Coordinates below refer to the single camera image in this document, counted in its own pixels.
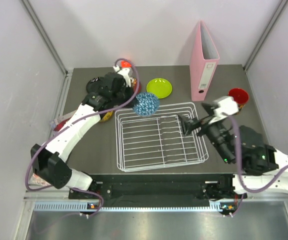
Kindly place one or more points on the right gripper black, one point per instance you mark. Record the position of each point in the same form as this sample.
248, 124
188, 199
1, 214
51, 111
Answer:
188, 126

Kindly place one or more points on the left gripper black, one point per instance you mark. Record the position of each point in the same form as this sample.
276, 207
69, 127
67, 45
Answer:
129, 90

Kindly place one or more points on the red floral plate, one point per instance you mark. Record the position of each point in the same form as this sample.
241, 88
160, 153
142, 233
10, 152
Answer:
135, 84

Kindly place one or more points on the yellow plate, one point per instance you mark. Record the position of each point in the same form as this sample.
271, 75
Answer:
105, 117

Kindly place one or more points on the red blue patterned bowl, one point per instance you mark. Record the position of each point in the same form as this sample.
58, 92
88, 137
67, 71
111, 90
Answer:
148, 104

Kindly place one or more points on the black glossy plate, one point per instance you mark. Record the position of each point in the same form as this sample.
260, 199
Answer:
96, 85

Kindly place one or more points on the green plate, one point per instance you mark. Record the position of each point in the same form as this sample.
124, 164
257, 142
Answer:
160, 87

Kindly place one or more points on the white wire dish rack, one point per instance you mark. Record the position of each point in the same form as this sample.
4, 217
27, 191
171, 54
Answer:
157, 142

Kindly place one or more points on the red cup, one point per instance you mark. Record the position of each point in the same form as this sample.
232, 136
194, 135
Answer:
240, 96

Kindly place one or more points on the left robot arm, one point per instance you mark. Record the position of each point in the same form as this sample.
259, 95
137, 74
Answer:
104, 94

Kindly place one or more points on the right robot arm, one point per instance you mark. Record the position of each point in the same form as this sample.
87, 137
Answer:
262, 167

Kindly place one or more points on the orange cube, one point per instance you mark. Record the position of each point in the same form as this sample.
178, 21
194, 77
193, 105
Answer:
125, 64

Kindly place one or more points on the red illustrated card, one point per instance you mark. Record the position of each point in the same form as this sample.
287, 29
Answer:
59, 122

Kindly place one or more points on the floral patterned cloth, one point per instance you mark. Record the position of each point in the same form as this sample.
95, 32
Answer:
36, 180

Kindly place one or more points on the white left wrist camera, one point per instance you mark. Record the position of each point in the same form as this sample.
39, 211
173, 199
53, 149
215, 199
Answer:
125, 72

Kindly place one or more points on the pink ring binder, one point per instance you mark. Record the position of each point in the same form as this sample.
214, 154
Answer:
203, 63

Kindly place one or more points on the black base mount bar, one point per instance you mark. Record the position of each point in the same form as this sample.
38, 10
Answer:
153, 191

